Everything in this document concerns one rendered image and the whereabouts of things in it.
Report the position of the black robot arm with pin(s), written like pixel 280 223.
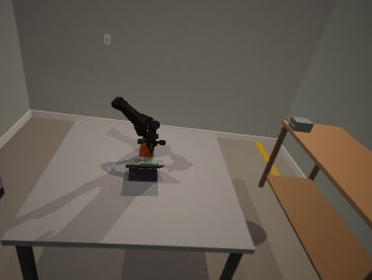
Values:
pixel 141 122

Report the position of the grey switch panel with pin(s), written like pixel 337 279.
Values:
pixel 142 172

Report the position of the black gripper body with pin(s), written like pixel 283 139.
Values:
pixel 161 142

